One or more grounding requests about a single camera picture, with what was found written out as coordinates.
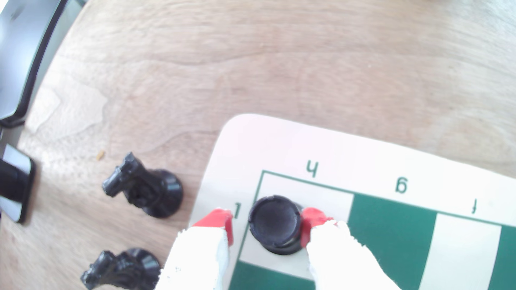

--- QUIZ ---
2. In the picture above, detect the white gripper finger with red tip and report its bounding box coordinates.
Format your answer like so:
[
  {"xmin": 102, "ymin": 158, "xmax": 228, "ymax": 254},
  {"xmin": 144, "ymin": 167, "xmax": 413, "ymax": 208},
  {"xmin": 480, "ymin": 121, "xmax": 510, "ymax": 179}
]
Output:
[
  {"xmin": 154, "ymin": 208, "xmax": 235, "ymax": 290},
  {"xmin": 300, "ymin": 207, "xmax": 400, "ymax": 290}
]

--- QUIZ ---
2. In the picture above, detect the black rook chess piece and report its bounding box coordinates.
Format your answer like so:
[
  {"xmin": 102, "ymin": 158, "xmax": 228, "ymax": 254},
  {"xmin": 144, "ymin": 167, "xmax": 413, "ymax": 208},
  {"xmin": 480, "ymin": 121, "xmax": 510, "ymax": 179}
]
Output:
[{"xmin": 248, "ymin": 195, "xmax": 304, "ymax": 255}]

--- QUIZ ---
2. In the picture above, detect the green and white chess mat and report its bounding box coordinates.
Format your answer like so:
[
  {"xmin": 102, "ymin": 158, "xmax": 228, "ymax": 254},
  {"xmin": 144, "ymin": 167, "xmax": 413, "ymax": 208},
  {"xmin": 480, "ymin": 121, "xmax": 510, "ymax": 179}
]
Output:
[{"xmin": 189, "ymin": 114, "xmax": 516, "ymax": 290}]

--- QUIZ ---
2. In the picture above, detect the black knight chess piece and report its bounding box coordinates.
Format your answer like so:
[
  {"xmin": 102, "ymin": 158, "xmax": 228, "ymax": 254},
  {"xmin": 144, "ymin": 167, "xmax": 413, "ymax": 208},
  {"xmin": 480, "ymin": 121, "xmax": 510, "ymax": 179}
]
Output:
[
  {"xmin": 80, "ymin": 248, "xmax": 162, "ymax": 290},
  {"xmin": 102, "ymin": 152, "xmax": 184, "ymax": 219}
]

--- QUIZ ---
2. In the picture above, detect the black glossy flat device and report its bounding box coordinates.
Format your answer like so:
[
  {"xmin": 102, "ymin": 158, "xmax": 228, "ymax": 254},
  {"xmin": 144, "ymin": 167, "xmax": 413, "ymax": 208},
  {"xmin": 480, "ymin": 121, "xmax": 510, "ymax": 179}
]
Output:
[{"xmin": 0, "ymin": 144, "xmax": 37, "ymax": 224}]

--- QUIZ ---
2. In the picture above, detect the black framed glossy screen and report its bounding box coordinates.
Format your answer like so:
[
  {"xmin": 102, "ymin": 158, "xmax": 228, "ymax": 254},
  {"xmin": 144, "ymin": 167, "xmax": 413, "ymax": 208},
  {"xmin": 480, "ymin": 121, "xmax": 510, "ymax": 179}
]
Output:
[{"xmin": 0, "ymin": 0, "xmax": 87, "ymax": 129}]

